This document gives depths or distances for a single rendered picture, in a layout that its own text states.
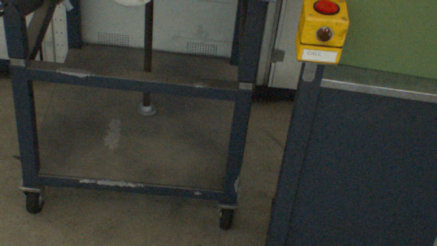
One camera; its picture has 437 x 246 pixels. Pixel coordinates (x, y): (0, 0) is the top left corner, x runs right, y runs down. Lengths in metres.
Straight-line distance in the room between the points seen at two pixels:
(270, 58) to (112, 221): 0.79
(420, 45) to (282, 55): 1.04
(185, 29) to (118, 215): 0.68
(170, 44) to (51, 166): 0.67
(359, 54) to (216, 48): 1.05
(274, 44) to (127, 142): 0.65
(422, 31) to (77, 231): 1.12
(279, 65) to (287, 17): 0.19
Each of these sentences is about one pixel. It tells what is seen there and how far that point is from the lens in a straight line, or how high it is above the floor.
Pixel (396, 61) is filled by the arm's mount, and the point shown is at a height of 0.78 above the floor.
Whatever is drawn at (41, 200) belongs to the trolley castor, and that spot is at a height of 0.05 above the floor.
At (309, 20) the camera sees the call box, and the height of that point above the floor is 0.90.
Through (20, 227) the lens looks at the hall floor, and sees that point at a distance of 2.14.
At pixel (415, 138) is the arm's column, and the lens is 1.57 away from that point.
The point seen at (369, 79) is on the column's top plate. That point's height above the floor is 0.75.
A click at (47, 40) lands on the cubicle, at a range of 2.56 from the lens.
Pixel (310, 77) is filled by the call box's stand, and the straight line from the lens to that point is 1.44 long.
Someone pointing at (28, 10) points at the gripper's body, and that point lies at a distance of 1.13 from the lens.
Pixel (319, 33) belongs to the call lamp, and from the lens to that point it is 1.35.
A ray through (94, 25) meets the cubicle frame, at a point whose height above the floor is 0.23.
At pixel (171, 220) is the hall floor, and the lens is 2.14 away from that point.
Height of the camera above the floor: 1.59
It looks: 40 degrees down
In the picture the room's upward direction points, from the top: 7 degrees clockwise
